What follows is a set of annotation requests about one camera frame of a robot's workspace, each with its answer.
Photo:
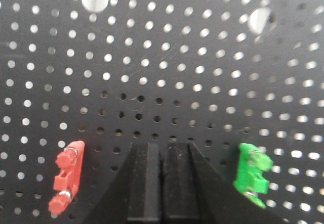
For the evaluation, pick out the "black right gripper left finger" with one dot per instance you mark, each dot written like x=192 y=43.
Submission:
x=135 y=194

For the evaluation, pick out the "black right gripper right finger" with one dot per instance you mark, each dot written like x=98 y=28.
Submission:
x=194 y=192

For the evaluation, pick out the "black perforated pegboard panel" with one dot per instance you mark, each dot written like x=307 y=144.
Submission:
x=112 y=73

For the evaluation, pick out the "green toggle switch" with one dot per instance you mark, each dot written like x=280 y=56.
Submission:
x=250 y=182

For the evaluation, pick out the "red toggle switch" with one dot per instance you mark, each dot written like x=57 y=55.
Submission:
x=67 y=182

